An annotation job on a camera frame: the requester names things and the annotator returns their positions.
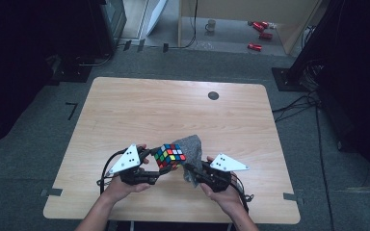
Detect person's dark clothing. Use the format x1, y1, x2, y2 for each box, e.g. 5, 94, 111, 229
107, 220, 239, 231

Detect light wooden cabinet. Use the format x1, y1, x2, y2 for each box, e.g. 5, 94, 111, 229
176, 0, 322, 56

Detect grey mug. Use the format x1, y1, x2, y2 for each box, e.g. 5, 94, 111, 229
204, 18, 217, 33

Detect black floor cable bundle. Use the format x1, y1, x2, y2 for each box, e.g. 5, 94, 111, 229
272, 90, 323, 123

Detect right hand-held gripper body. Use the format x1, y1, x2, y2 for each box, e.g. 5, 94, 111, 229
198, 152, 251, 193

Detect person's right hand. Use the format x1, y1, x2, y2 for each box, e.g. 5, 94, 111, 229
199, 155, 243, 217

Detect white board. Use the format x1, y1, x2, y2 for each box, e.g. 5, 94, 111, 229
145, 0, 169, 38

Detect black stand base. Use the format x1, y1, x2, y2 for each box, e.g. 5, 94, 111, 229
271, 66, 312, 93
46, 54, 93, 85

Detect right hand-held gripper cable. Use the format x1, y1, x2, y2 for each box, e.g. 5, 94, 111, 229
230, 172, 255, 215

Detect grey cloth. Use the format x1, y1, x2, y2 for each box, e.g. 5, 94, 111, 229
172, 134, 204, 189

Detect black monitor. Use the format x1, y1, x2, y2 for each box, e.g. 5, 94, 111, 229
90, 0, 128, 57

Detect multicoloured puzzle cube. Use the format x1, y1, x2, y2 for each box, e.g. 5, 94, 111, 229
152, 142, 188, 170

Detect black looped floor cable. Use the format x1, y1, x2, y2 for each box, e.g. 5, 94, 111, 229
74, 51, 114, 67

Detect grey tape piece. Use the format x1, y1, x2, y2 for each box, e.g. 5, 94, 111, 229
282, 192, 304, 206
40, 188, 64, 197

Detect black hanging cable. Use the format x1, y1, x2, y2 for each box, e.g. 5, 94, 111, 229
168, 0, 199, 50

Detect hand-held gripper cable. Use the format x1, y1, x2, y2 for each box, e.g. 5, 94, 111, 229
230, 172, 255, 215
96, 148, 128, 195

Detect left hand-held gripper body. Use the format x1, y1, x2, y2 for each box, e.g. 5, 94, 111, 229
108, 143, 161, 187

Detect person's left hand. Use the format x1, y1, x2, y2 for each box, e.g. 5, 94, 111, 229
103, 143, 151, 204

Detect left hand-held gripper cable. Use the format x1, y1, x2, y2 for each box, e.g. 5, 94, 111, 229
96, 148, 128, 195

